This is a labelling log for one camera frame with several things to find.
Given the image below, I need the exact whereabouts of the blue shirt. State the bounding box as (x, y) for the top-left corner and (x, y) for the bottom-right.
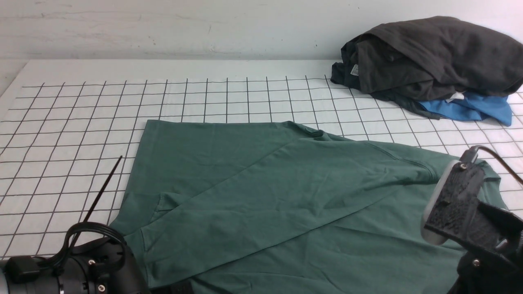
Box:
(418, 91), (512, 127)

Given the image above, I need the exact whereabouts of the black camera cable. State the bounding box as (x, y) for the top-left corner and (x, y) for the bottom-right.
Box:
(460, 145), (523, 187)

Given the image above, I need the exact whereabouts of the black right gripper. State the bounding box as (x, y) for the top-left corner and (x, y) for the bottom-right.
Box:
(425, 161), (523, 294)

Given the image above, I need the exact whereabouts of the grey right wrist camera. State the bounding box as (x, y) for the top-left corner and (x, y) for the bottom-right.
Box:
(420, 160), (462, 245)

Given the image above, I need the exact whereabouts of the white grid table mat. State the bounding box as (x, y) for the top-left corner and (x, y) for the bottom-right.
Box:
(0, 60), (522, 259)

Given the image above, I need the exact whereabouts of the black cable tie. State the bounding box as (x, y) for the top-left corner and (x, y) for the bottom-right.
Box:
(73, 156), (122, 226)

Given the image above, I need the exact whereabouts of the green long sleeve shirt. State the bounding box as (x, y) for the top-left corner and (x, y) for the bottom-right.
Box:
(110, 119), (509, 294)

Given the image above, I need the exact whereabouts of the dark grey clothing pile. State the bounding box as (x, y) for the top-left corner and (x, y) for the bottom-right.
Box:
(331, 16), (523, 119)

